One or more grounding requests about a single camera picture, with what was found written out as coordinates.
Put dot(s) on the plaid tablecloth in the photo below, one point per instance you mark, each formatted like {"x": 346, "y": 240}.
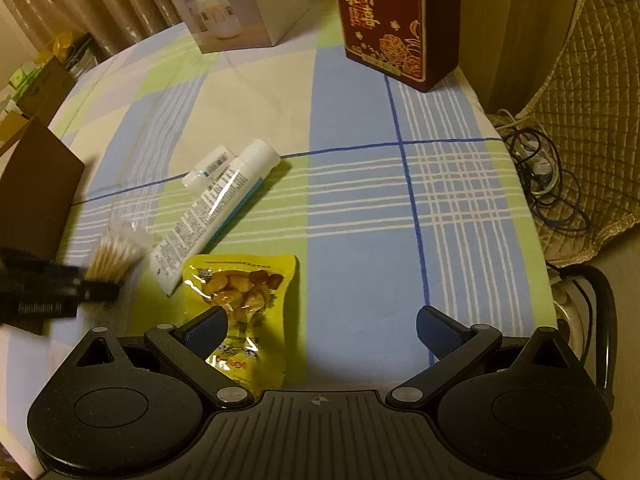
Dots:
{"x": 388, "y": 198}

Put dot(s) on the brown cardboard storage box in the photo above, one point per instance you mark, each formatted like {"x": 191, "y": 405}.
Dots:
{"x": 38, "y": 185}

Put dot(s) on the quilted beige chair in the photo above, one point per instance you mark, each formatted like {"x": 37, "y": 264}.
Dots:
{"x": 589, "y": 106}

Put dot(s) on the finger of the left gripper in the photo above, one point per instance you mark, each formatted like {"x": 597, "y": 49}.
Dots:
{"x": 95, "y": 291}

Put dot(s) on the white cream tube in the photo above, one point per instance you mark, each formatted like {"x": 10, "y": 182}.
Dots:
{"x": 210, "y": 212}

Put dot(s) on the brown curtain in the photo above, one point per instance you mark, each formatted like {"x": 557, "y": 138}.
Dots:
{"x": 113, "y": 24}

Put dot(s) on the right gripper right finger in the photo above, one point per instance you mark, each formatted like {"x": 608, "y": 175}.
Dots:
{"x": 460, "y": 352}

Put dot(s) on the brown cardboard boxes pile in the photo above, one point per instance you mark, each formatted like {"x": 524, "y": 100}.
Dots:
{"x": 42, "y": 97}

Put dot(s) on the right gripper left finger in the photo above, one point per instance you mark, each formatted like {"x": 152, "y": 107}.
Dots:
{"x": 183, "y": 352}

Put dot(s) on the yellow snack pouch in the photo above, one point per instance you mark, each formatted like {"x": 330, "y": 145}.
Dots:
{"x": 252, "y": 290}

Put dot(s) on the green tissue packs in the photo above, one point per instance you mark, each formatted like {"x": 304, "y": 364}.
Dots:
{"x": 24, "y": 74}

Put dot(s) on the small white bottle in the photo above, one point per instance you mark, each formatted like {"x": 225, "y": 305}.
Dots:
{"x": 207, "y": 170}

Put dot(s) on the cotton swab bag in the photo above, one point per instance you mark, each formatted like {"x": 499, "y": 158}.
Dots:
{"x": 121, "y": 247}

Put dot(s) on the red gift box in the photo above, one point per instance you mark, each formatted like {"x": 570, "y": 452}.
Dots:
{"x": 413, "y": 41}

